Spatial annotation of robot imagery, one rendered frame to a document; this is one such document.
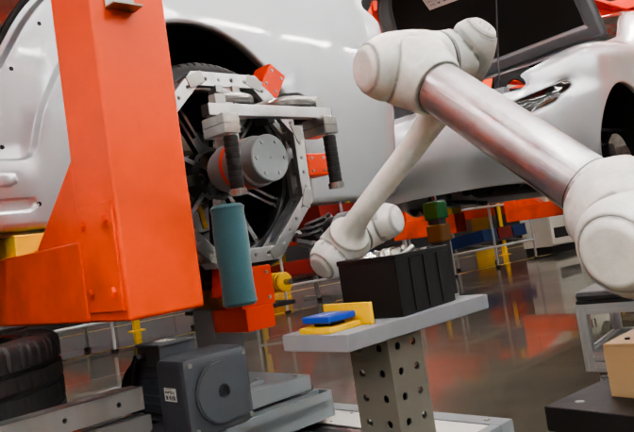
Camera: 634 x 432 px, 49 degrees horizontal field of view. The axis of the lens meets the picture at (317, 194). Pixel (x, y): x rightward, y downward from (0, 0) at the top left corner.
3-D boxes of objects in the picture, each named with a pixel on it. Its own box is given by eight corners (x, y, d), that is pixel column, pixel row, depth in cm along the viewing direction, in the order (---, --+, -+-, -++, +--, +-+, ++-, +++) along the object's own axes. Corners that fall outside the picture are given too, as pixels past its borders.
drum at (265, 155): (246, 193, 202) (240, 146, 203) (294, 182, 187) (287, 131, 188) (207, 196, 192) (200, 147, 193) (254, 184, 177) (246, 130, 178)
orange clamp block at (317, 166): (292, 179, 217) (313, 178, 223) (309, 175, 211) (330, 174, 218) (290, 157, 218) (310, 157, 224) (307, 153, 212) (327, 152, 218)
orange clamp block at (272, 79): (261, 105, 213) (270, 83, 217) (277, 99, 207) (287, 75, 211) (244, 91, 209) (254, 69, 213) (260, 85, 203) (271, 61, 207)
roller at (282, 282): (239, 294, 221) (236, 276, 221) (300, 290, 200) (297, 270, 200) (224, 297, 217) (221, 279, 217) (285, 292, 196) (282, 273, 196)
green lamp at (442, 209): (435, 220, 154) (432, 202, 154) (449, 217, 151) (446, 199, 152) (424, 221, 151) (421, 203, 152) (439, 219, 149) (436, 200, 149)
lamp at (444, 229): (438, 241, 154) (435, 224, 154) (453, 240, 151) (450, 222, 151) (427, 243, 151) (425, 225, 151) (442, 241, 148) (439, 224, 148)
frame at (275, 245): (307, 254, 215) (282, 83, 218) (322, 252, 210) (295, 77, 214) (153, 279, 177) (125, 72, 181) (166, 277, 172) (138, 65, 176)
